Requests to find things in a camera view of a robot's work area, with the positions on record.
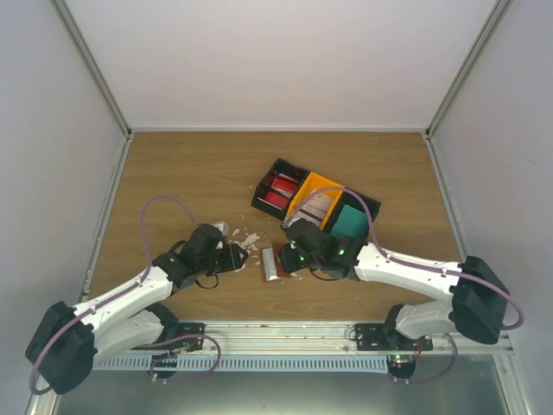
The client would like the brown leather card holder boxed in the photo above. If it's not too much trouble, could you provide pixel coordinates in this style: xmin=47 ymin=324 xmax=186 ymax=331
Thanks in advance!
xmin=261 ymin=243 xmax=304 ymax=282

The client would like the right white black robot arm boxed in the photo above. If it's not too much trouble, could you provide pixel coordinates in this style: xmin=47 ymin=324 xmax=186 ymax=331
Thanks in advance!
xmin=277 ymin=218 xmax=509 ymax=350

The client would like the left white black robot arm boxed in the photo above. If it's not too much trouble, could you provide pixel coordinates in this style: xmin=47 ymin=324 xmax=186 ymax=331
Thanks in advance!
xmin=25 ymin=222 xmax=248 ymax=395

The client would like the white patterned card stack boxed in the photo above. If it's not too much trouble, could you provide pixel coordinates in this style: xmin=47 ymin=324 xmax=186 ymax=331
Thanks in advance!
xmin=296 ymin=190 xmax=339 ymax=229

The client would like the teal card stack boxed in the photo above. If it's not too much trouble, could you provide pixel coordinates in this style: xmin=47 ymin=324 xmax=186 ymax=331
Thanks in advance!
xmin=330 ymin=205 xmax=369 ymax=239

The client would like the black bin with teal cards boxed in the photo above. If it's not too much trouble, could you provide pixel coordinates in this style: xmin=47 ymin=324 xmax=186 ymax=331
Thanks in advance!
xmin=323 ymin=193 xmax=370 ymax=239

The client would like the lower red card stack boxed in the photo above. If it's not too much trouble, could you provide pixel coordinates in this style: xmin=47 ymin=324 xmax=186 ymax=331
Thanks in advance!
xmin=263 ymin=192 xmax=289 ymax=210

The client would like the red card stack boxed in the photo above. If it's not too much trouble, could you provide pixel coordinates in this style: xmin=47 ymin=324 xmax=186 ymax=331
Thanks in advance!
xmin=263 ymin=192 xmax=289 ymax=210
xmin=270 ymin=174 xmax=299 ymax=198

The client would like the upper red card stack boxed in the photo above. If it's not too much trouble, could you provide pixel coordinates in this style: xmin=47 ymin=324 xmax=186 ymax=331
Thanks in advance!
xmin=270 ymin=174 xmax=299 ymax=198

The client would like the black bin with red cards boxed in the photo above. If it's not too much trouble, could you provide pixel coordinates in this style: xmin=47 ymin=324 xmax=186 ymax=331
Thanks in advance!
xmin=251 ymin=158 xmax=310 ymax=220

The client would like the yellow plastic bin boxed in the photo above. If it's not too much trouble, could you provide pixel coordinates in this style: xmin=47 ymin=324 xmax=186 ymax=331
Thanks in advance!
xmin=285 ymin=172 xmax=343 ymax=230

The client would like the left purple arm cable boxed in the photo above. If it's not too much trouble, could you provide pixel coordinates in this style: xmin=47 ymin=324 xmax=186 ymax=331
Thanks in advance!
xmin=29 ymin=194 xmax=202 ymax=395

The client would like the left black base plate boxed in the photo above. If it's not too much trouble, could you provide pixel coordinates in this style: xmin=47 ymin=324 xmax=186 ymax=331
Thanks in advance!
xmin=127 ymin=322 xmax=207 ymax=351

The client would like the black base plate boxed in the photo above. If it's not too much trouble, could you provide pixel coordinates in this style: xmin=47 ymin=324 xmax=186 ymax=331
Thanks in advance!
xmin=351 ymin=322 xmax=434 ymax=352
xmin=127 ymin=322 xmax=207 ymax=351

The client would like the aluminium front rail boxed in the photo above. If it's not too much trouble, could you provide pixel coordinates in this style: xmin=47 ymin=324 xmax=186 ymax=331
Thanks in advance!
xmin=81 ymin=319 xmax=513 ymax=356

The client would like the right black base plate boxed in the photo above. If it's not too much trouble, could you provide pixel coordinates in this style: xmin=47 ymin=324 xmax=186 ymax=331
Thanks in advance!
xmin=351 ymin=322 xmax=434 ymax=352

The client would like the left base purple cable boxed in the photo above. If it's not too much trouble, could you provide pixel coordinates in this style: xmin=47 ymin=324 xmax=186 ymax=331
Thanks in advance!
xmin=149 ymin=330 xmax=224 ymax=385

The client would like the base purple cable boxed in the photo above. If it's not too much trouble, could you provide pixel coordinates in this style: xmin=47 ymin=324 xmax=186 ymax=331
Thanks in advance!
xmin=149 ymin=330 xmax=224 ymax=385
xmin=388 ymin=328 xmax=463 ymax=385

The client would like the grey slotted cable duct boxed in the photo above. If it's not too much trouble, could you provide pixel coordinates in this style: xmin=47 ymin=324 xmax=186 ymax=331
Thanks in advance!
xmin=95 ymin=354 xmax=388 ymax=374

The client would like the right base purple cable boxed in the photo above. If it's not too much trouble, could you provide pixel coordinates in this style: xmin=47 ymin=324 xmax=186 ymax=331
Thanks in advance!
xmin=388 ymin=328 xmax=463 ymax=385

